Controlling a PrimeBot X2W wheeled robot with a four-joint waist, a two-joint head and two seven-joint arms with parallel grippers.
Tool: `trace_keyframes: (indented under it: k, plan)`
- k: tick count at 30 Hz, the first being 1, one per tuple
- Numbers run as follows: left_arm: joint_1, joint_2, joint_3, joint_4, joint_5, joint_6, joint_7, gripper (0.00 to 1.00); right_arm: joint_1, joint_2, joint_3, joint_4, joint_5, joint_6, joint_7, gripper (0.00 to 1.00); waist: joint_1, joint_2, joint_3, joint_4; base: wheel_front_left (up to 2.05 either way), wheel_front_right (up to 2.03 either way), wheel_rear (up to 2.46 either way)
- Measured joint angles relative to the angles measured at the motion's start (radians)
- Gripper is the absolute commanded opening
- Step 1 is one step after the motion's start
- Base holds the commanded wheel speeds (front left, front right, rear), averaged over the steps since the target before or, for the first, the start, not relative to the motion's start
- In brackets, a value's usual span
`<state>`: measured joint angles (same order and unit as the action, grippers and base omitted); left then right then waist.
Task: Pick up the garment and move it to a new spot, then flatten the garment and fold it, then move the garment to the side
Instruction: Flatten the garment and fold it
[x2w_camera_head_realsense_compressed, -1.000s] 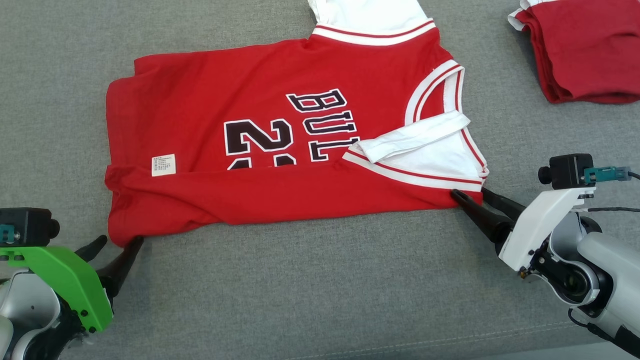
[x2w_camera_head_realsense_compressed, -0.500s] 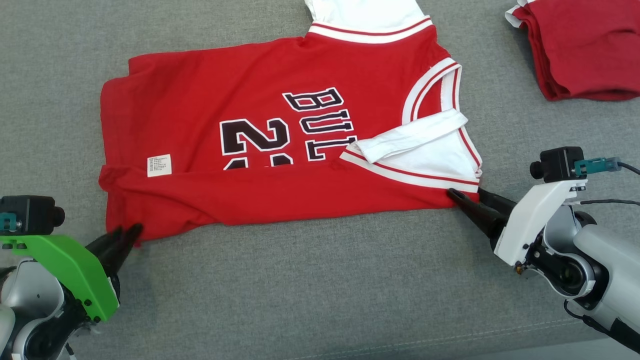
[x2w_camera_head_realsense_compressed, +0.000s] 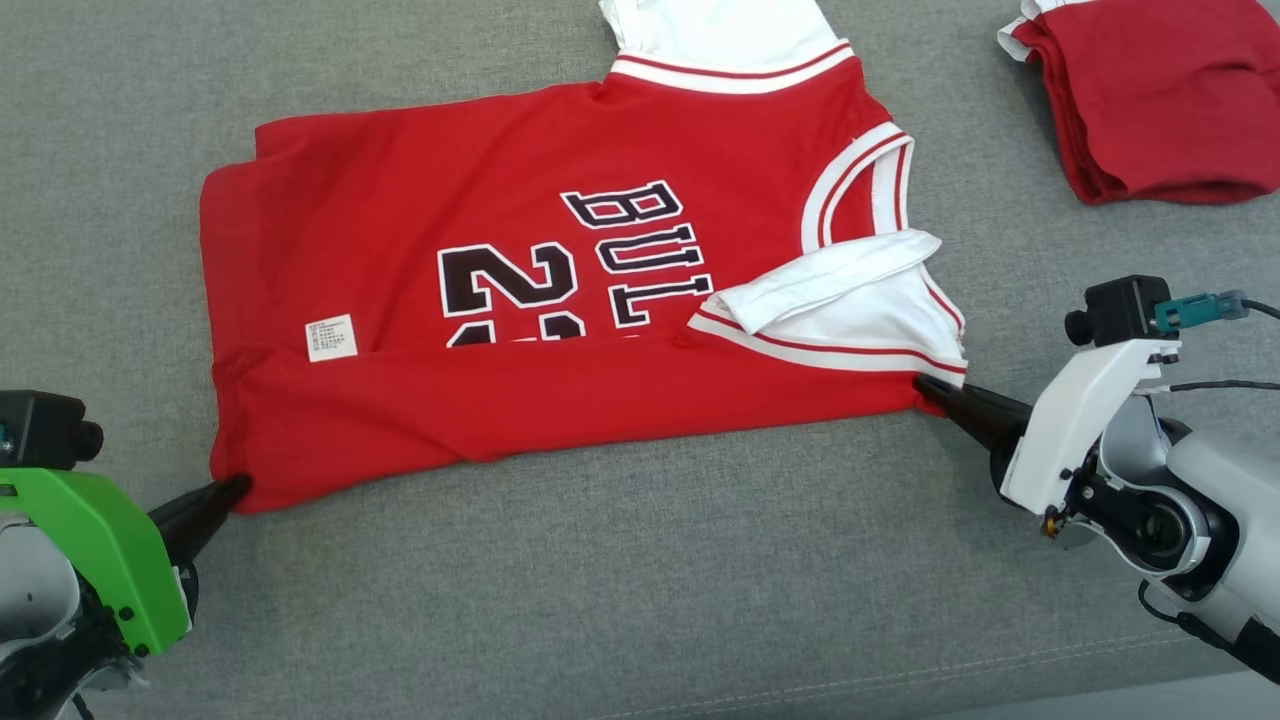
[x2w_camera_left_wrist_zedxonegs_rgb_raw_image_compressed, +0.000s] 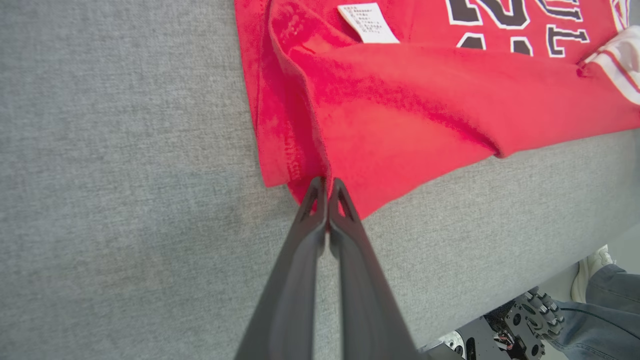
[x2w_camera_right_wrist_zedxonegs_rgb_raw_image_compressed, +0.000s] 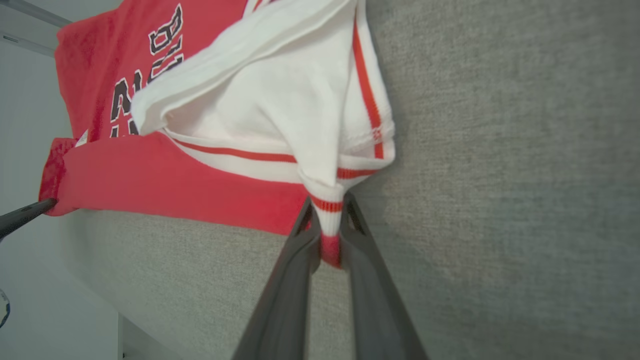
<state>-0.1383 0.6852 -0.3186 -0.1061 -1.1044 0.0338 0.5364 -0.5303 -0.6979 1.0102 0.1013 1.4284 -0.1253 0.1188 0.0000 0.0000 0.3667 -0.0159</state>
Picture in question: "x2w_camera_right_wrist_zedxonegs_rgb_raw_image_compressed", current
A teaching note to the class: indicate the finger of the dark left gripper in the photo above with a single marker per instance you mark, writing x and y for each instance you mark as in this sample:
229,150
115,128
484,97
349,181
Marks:
25,218

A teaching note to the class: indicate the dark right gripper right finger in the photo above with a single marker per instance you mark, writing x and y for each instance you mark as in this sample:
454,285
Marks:
375,310

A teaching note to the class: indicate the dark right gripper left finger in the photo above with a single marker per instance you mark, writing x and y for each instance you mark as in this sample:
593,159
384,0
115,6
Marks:
285,310

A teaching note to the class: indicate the red jersey with black lettering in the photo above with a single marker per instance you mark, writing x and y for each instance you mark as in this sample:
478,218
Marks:
200,200

